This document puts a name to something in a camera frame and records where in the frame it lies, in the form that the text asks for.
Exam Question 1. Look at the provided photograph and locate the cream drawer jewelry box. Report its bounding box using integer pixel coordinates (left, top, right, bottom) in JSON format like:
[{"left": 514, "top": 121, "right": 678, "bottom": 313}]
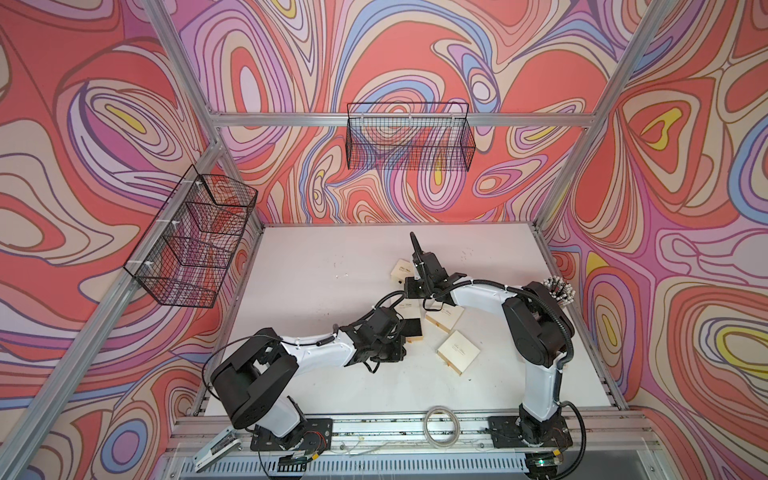
[{"left": 394, "top": 299, "right": 424, "bottom": 343}]

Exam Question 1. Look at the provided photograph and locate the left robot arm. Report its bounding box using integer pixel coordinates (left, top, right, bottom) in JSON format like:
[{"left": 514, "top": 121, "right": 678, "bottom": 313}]
[{"left": 207, "top": 290, "right": 406, "bottom": 439}]

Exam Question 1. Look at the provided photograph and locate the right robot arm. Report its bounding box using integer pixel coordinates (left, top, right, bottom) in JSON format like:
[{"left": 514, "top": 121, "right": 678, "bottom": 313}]
[{"left": 405, "top": 233, "right": 575, "bottom": 446}]

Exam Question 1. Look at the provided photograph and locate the small cream jewelry box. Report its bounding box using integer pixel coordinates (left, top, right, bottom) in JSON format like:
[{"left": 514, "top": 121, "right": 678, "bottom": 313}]
[{"left": 390, "top": 259, "right": 415, "bottom": 286}]

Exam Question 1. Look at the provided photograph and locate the cream jewelry box middle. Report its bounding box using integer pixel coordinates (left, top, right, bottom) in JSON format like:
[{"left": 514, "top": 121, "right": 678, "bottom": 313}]
[{"left": 425, "top": 304, "right": 465, "bottom": 334}]

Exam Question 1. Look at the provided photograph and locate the cream jewelry box front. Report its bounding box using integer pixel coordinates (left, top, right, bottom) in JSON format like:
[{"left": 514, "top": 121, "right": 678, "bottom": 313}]
[{"left": 436, "top": 331, "right": 480, "bottom": 375}]

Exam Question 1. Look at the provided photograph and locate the cup of pencils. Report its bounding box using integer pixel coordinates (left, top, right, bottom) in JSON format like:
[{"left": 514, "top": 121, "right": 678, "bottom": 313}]
[{"left": 543, "top": 276, "right": 576, "bottom": 306}]

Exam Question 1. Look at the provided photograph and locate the coiled clear cable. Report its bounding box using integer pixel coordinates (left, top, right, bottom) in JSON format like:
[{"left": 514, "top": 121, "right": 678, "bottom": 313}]
[{"left": 422, "top": 406, "right": 462, "bottom": 449}]

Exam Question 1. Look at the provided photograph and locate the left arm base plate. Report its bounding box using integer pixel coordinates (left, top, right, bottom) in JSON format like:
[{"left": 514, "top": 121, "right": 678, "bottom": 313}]
[{"left": 250, "top": 417, "right": 334, "bottom": 452}]

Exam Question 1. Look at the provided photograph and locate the black wire basket back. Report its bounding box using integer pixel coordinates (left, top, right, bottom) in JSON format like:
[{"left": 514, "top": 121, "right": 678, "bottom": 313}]
[{"left": 345, "top": 100, "right": 476, "bottom": 172}]

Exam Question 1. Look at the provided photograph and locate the black wire basket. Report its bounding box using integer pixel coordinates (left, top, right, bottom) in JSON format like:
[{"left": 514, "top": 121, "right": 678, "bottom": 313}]
[
  {"left": 123, "top": 166, "right": 258, "bottom": 308},
  {"left": 345, "top": 100, "right": 476, "bottom": 172}
]

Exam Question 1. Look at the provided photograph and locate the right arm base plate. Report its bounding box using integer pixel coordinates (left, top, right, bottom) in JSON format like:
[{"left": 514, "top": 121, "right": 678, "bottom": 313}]
[{"left": 487, "top": 415, "right": 574, "bottom": 450}]

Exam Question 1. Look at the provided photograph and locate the black wire basket left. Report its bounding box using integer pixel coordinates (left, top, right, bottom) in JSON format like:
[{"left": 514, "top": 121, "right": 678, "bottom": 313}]
[{"left": 123, "top": 166, "right": 258, "bottom": 308}]

